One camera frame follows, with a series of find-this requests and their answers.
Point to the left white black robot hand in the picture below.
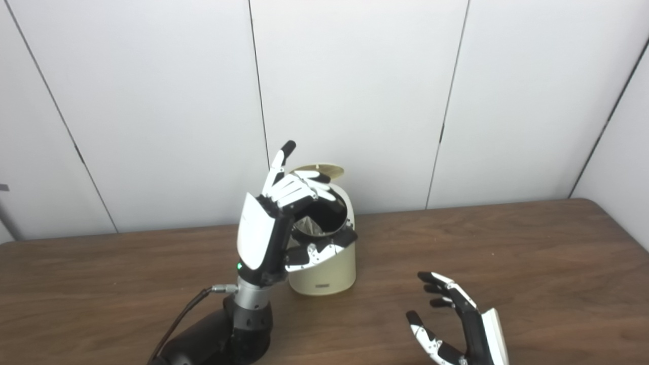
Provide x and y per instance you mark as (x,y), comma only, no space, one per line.
(258,230)

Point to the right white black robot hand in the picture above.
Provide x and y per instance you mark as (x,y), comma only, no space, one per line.
(471,324)

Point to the cream-colored round bin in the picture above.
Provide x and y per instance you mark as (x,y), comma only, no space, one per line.
(324,271)

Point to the cream round bin lid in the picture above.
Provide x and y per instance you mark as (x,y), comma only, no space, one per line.
(327,168)

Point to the black wall panel seam clip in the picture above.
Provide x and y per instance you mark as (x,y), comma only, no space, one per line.
(79,154)
(441,134)

